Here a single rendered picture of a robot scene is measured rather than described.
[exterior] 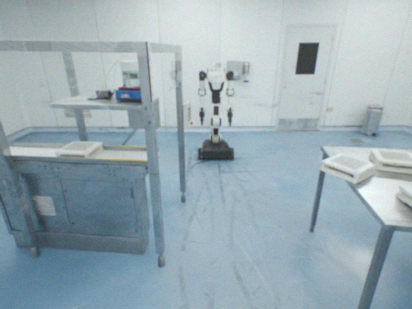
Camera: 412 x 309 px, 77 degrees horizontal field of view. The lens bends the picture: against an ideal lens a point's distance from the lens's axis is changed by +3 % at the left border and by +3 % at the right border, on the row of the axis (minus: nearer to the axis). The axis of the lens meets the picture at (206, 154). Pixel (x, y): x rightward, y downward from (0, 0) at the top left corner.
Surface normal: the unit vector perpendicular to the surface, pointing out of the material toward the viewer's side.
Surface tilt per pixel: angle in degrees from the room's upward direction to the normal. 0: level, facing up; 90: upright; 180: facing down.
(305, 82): 90
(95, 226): 90
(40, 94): 90
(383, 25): 90
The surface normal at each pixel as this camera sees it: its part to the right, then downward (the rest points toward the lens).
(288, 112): 0.01, 0.37
